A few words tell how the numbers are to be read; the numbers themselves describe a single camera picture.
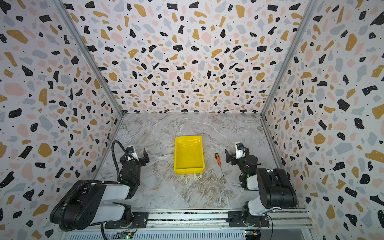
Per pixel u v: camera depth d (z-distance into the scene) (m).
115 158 0.63
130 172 0.67
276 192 0.45
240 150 0.78
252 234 0.72
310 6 0.71
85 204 0.43
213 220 0.76
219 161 0.95
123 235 0.70
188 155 1.02
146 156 0.82
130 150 0.73
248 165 0.69
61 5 0.69
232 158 0.82
